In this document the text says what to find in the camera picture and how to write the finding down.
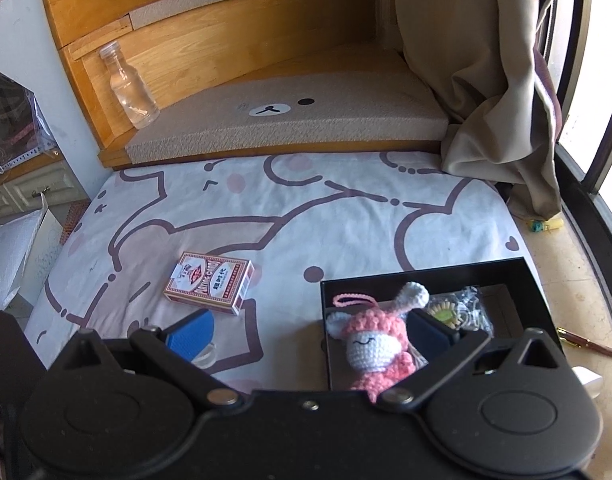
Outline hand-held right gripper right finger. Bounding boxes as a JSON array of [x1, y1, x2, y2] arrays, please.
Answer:
[[376, 309, 562, 409]]

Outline bagged beige cord coasters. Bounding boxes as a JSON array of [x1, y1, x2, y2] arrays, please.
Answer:
[[428, 285, 494, 333]]

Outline white paper bag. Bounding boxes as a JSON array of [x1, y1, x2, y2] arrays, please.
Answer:
[[23, 204, 68, 283]]

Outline black cardboard box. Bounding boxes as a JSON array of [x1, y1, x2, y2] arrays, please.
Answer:
[[320, 256, 557, 392]]

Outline brown pen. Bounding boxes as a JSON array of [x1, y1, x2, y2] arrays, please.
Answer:
[[556, 327, 612, 358]]

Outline round wooden disc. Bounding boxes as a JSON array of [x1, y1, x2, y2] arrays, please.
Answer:
[[193, 342, 218, 370]]

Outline beige curtain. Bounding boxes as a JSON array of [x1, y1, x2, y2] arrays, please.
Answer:
[[393, 0, 592, 218]]

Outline cartoon printed bed sheet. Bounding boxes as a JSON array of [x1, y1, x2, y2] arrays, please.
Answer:
[[23, 150, 542, 396]]

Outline white bubble mailer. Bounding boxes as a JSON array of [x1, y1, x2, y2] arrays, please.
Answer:
[[0, 207, 47, 311]]

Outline white drawer cabinet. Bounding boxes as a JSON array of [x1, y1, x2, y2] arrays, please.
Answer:
[[0, 157, 89, 221]]

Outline red playing card box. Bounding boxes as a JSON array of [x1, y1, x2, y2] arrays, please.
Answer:
[[163, 251, 252, 316]]

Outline white folded paper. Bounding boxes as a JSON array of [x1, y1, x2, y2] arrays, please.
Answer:
[[571, 366, 603, 398]]

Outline black window grille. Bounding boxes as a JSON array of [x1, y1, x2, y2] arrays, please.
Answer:
[[533, 0, 612, 480]]

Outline perforated metal rack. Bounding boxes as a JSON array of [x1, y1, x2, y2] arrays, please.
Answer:
[[0, 60, 62, 181]]

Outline pink crochet bunny doll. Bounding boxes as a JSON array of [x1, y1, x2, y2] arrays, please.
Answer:
[[325, 281, 432, 406]]

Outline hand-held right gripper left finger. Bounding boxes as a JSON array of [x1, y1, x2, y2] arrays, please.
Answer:
[[51, 309, 244, 407]]

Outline red mesh basket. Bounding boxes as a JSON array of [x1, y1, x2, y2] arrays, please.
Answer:
[[61, 200, 92, 247]]

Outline grey bear face mat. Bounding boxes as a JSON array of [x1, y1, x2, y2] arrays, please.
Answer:
[[125, 71, 449, 165]]

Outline wooden stepped platform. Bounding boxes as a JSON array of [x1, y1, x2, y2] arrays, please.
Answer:
[[36, 0, 404, 170]]

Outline clear plastic bottle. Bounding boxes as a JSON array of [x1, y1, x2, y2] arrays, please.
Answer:
[[98, 42, 161, 130]]

